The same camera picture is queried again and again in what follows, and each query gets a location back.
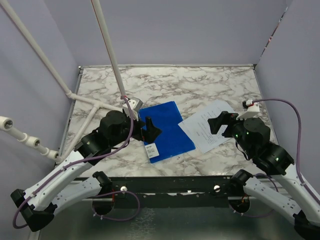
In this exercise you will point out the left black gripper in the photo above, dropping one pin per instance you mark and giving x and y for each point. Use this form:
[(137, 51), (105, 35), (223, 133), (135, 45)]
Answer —
[(148, 135)]

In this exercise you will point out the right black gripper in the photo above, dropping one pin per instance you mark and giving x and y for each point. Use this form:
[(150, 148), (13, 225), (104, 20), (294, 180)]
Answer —
[(215, 123)]

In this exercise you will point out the blue clip file folder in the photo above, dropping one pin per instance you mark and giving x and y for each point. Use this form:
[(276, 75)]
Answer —
[(172, 141)]

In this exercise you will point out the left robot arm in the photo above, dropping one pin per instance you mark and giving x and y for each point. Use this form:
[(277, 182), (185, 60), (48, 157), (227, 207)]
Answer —
[(38, 205)]

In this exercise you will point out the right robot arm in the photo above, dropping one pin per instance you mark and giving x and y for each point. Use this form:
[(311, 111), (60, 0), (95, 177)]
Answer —
[(253, 136)]

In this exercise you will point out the white printed paper sheet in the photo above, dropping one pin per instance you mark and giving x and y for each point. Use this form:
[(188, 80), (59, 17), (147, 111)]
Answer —
[(197, 127)]

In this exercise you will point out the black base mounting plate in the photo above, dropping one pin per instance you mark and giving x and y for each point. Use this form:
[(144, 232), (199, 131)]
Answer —
[(178, 191)]

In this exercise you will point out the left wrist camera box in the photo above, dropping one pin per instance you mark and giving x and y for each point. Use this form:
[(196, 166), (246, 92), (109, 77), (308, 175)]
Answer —
[(135, 105)]

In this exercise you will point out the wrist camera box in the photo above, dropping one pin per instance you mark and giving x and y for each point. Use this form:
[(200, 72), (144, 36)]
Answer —
[(251, 109), (135, 105)]

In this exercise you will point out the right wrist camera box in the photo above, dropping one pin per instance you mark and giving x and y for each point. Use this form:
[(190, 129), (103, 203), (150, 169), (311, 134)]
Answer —
[(251, 109)]

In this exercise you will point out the white pvc pipe frame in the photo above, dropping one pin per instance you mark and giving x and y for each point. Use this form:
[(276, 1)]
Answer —
[(96, 104)]

